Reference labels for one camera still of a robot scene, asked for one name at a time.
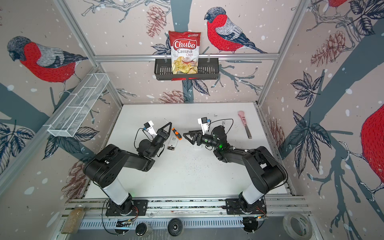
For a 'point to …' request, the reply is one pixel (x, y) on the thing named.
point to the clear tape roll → (297, 226)
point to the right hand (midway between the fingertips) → (184, 137)
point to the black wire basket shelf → (208, 69)
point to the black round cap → (140, 229)
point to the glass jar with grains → (73, 219)
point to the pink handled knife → (242, 114)
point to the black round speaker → (175, 227)
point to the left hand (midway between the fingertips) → (171, 124)
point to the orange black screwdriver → (176, 132)
